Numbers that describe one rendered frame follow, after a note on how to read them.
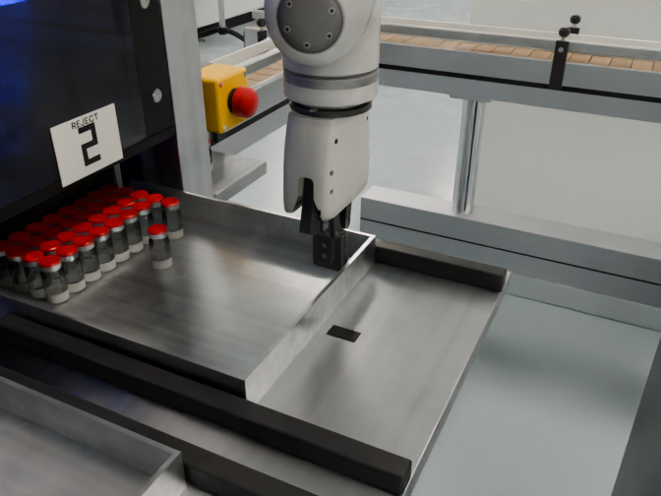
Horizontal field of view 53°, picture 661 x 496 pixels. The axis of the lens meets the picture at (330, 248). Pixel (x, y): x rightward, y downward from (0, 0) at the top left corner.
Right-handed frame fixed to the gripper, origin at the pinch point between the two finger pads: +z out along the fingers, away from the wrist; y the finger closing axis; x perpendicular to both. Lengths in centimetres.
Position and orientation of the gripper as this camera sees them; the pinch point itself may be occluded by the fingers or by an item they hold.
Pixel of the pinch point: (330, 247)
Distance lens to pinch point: 67.0
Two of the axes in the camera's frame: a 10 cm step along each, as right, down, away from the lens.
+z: 0.0, 8.7, 5.0
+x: 9.0, 2.2, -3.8
